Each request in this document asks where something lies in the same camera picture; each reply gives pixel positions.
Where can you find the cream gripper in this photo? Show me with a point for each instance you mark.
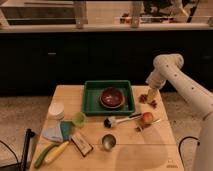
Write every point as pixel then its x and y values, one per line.
pixel 152 93

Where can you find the dark red grape bunch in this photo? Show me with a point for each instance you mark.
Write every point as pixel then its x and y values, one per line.
pixel 143 98

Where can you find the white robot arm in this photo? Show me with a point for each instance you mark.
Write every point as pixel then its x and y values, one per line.
pixel 167 67

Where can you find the metal cup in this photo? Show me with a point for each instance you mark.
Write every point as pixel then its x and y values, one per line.
pixel 108 142

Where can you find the small green cup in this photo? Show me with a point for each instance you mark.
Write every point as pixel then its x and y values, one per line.
pixel 78 119

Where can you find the orange peach fruit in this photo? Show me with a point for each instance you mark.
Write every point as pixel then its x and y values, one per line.
pixel 147 118

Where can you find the small dark metal clip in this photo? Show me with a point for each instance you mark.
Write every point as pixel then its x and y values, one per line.
pixel 139 129

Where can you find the dark red bowl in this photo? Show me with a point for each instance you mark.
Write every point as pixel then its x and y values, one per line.
pixel 112 98

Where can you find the black and white brush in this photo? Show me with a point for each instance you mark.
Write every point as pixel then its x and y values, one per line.
pixel 113 121

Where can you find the green plastic tray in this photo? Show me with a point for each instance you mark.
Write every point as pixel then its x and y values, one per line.
pixel 91 105

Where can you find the brown rectangular box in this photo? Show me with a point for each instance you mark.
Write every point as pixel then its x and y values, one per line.
pixel 82 144

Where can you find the teal sponge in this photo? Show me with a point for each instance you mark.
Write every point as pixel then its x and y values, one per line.
pixel 66 128

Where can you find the light blue cloth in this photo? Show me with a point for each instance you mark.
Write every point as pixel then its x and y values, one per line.
pixel 53 134

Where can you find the yellow corn cob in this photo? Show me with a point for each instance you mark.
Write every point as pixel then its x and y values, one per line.
pixel 56 153

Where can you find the green cucumber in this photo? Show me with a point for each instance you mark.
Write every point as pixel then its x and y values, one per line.
pixel 43 154

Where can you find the black stand pole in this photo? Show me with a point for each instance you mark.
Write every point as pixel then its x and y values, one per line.
pixel 27 142

